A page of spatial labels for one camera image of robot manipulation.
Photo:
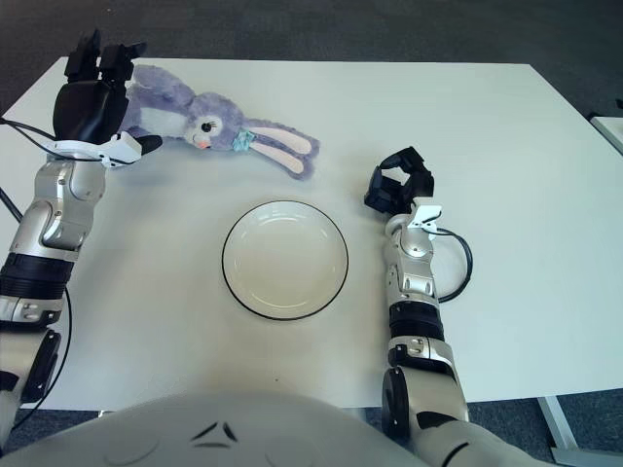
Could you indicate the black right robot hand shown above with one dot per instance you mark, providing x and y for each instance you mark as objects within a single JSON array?
[{"x": 416, "y": 185}]

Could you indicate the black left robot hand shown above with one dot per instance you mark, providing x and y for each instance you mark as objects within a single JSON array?
[{"x": 87, "y": 109}]

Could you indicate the purple plush bunny doll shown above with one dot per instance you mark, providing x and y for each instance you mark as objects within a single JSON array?
[{"x": 214, "y": 112}]

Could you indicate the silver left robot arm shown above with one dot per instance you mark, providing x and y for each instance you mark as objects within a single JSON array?
[{"x": 53, "y": 209}]

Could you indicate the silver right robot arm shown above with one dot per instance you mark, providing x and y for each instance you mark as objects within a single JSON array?
[{"x": 414, "y": 277}]

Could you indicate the white plate with black rim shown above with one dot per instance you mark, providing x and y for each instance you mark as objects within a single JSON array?
[{"x": 284, "y": 262}]

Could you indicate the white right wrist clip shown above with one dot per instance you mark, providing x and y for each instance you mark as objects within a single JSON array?
[{"x": 426, "y": 214}]

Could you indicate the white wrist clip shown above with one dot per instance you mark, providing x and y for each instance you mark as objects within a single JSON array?
[
  {"x": 121, "y": 148},
  {"x": 426, "y": 214}
]

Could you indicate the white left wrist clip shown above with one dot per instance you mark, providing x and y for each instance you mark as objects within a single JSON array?
[{"x": 121, "y": 148}]

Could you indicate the white neighbouring table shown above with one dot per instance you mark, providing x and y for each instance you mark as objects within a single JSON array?
[{"x": 611, "y": 133}]

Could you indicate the white table leg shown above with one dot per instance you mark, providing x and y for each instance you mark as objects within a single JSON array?
[{"x": 560, "y": 423}]

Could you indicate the grey robot torso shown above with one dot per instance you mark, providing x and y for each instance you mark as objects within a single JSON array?
[{"x": 243, "y": 428}]

